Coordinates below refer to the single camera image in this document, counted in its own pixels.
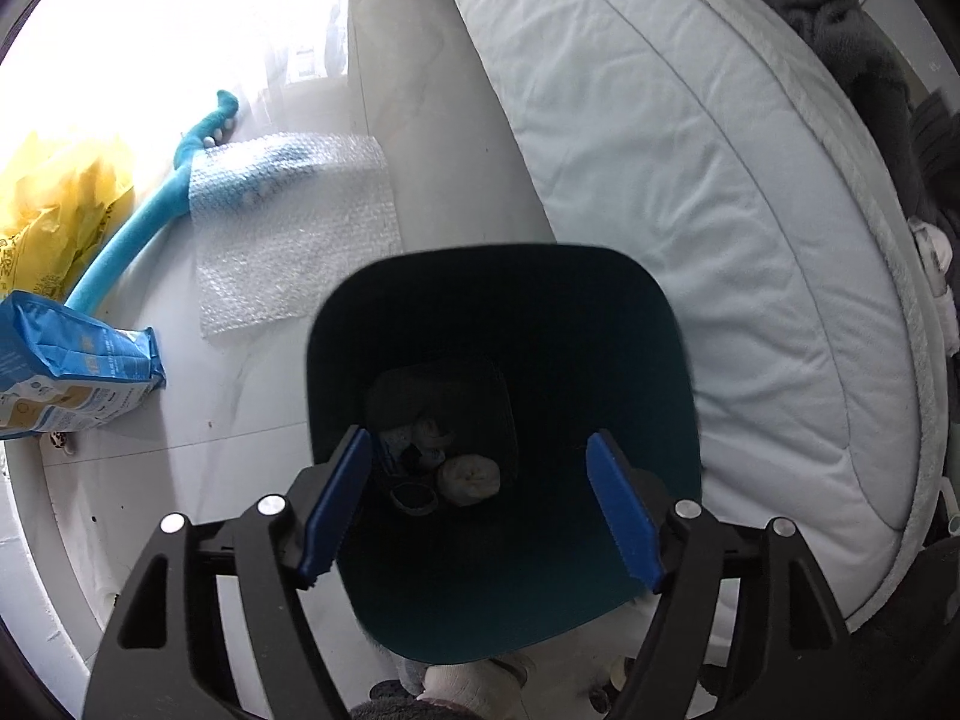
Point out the balled white sock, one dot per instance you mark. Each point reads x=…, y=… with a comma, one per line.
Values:
x=469, y=480

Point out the dark teal trash bin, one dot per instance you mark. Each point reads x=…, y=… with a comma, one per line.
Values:
x=525, y=360

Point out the blue white tissue pack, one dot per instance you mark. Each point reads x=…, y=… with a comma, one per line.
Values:
x=431, y=431

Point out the grey fleece blanket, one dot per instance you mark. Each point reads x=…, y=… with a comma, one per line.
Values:
x=825, y=15

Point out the brown cardboard tape roll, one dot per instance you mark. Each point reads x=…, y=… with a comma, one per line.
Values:
x=414, y=511

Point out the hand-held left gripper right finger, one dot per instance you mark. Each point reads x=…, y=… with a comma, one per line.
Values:
x=622, y=510

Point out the blue paper bag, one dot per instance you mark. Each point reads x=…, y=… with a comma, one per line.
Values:
x=67, y=367

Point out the person's grey fleece clothing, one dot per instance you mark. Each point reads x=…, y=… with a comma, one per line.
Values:
x=375, y=703

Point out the yellow plastic bag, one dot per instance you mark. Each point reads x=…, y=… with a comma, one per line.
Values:
x=52, y=202

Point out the bubble wrap sheet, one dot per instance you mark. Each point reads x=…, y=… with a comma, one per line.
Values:
x=292, y=225

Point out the person's foot in white sock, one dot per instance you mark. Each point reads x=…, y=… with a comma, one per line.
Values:
x=472, y=684

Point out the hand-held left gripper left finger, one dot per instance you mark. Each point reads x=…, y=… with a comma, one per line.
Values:
x=337, y=502

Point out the long white sock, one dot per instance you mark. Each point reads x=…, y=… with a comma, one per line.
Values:
x=930, y=247

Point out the bed with light sheet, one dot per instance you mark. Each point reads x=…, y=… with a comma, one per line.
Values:
x=675, y=202

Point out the teal plush toy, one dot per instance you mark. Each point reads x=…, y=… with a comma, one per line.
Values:
x=150, y=217

